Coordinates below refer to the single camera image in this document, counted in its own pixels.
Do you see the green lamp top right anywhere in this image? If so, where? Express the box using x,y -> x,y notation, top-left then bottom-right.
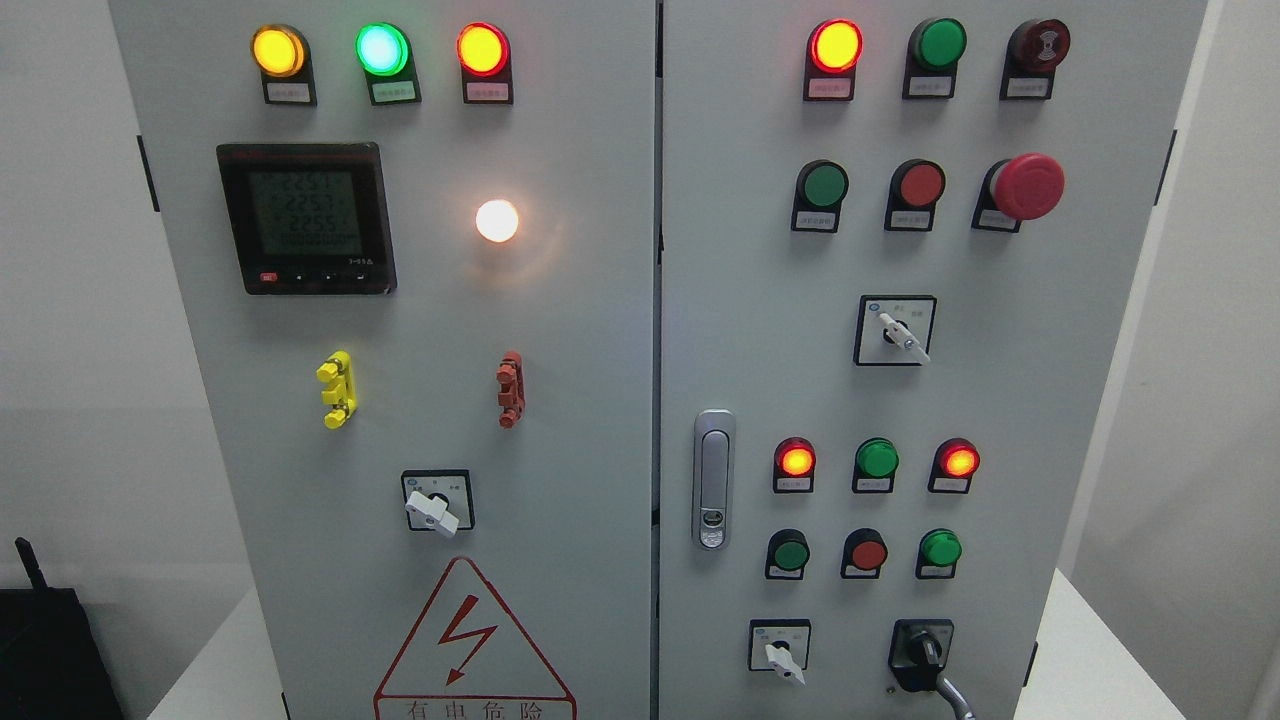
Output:
902,17 -> 968,100

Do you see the red emergency stop mushroom button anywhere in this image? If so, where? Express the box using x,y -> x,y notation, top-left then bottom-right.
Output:
972,152 -> 1066,233

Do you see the red push button upper row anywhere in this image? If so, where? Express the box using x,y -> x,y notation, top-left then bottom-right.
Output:
883,158 -> 946,232

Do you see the glowing white indicator lamp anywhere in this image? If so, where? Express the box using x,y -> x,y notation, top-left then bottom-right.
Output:
475,199 -> 520,243

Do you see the white selector switch bottom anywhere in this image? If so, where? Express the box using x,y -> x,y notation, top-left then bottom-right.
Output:
748,619 -> 812,687

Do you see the black rotary knob switch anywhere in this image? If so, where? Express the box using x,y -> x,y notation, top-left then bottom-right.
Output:
888,619 -> 954,692

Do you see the white selector switch upper right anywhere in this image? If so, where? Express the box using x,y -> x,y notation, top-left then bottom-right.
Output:
852,295 -> 938,366

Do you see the lit red lamp top right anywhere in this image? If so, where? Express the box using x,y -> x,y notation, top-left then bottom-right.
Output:
803,18 -> 864,102

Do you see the black digital power meter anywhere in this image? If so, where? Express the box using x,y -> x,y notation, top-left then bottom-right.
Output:
216,142 -> 397,295

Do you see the green push button lower left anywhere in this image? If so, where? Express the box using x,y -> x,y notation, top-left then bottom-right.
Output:
764,528 -> 812,582

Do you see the orange-red indicator lamp left door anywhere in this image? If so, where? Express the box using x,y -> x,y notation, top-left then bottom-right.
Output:
456,22 -> 515,105

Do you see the lit red lamp lower left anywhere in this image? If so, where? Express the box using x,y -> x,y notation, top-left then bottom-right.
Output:
772,437 -> 817,495

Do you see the lit red lamp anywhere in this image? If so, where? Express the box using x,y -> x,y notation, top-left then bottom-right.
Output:
928,437 -> 980,495
772,437 -> 817,495
803,18 -> 864,102

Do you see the white selector switch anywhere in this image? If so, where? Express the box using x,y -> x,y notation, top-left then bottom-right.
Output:
748,619 -> 812,687
852,295 -> 938,366

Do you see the red terminal connector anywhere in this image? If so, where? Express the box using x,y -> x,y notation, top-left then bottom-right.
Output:
495,350 -> 525,429

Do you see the grey electrical control cabinet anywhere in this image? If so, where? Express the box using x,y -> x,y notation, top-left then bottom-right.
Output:
110,1 -> 1207,719

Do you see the red push button lower middle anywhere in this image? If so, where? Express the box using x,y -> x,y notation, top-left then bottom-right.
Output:
840,528 -> 888,579

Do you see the yellow terminal connector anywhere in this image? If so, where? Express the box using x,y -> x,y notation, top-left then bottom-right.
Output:
315,350 -> 358,430

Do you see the lit red lamp lower right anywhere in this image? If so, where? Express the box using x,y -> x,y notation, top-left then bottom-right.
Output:
928,437 -> 980,495

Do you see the dark red buzzer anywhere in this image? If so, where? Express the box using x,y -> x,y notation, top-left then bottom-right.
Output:
1000,18 -> 1071,101

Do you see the yellow indicator lamp top left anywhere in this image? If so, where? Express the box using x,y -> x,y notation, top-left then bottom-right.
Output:
251,24 -> 317,106

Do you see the green push button upper row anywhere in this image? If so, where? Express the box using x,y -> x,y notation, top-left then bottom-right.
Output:
790,159 -> 849,233

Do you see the red lightning warning sticker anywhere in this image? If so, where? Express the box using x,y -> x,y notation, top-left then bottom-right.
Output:
372,557 -> 579,719

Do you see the black device with antenna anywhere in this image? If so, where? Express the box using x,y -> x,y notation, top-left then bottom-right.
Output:
1,537 -> 123,719

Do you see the green push button lower right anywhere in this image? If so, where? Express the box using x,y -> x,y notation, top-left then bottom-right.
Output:
915,528 -> 964,580

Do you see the silver cabinet door latch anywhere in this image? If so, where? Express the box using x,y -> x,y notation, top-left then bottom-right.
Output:
692,409 -> 736,550

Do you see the lit green indicator lamp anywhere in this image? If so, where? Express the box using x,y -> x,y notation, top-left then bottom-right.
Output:
355,22 -> 421,108

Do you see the green lamp lower middle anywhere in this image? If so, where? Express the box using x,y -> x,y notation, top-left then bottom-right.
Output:
851,437 -> 900,495

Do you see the white selector switch left door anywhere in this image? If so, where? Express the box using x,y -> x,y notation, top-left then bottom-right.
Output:
399,469 -> 475,538

